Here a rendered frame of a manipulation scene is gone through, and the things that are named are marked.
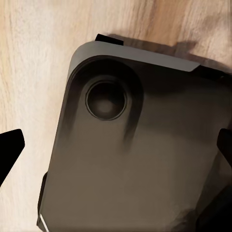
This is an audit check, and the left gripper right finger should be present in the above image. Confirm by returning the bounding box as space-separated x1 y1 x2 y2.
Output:
217 128 232 167

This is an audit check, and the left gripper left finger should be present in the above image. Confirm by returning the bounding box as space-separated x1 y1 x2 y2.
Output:
0 129 25 187

